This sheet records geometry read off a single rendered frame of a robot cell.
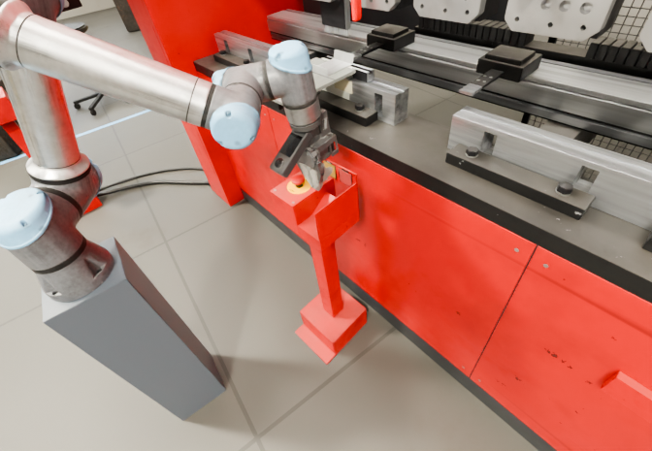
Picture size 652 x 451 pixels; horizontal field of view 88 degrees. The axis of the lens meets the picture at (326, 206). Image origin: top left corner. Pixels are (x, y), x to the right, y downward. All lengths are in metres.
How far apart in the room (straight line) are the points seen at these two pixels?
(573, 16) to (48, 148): 0.99
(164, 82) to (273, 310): 1.26
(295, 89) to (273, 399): 1.17
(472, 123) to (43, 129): 0.91
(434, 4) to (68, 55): 0.65
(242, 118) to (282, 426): 1.17
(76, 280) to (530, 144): 1.03
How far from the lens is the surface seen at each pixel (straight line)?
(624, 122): 1.06
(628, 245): 0.82
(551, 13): 0.73
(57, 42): 0.62
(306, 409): 1.47
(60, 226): 0.90
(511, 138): 0.84
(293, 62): 0.67
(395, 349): 1.52
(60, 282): 0.96
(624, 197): 0.83
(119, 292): 0.97
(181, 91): 0.58
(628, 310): 0.84
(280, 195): 0.96
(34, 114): 0.86
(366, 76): 1.05
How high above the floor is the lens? 1.40
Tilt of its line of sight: 43 degrees down
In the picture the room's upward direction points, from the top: 8 degrees counter-clockwise
